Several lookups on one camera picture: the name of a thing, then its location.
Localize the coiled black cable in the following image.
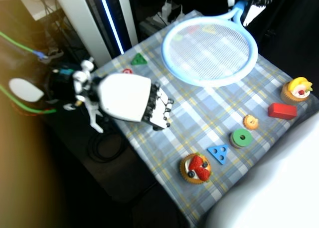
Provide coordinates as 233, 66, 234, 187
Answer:
86, 132, 125, 163

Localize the blue triangle block with holes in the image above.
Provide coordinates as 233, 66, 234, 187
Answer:
207, 144, 229, 166

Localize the toy cupcake with yellow fruit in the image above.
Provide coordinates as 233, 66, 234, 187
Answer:
281, 76, 314, 103

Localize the small orange toy cookie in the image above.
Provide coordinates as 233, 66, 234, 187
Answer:
243, 114, 259, 131

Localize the red rectangular block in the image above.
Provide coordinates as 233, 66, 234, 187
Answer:
268, 102, 298, 121

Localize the green cable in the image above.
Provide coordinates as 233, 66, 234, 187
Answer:
0, 84, 57, 114
0, 30, 48, 59

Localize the blue plaid table cloth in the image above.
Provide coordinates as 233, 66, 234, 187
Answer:
91, 9, 319, 228

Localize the red flat block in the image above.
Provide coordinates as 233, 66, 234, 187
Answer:
185, 25, 201, 35

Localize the large white rounded shell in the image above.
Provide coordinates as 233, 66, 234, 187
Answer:
204, 110, 319, 228

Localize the green triangle block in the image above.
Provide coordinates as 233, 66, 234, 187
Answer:
131, 52, 148, 66

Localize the yellow block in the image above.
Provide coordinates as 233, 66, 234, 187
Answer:
201, 25, 217, 35

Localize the green ring block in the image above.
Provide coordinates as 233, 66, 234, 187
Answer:
229, 128, 254, 149

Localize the toy cupcake with strawberries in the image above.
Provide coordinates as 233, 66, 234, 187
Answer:
179, 152, 212, 185

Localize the light blue toy racket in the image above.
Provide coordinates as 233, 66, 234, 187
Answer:
160, 0, 259, 88

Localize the white plastic bag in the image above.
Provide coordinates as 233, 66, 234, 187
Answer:
153, 0, 186, 24

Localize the white tower with blue light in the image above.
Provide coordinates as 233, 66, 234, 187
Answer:
51, 0, 139, 68

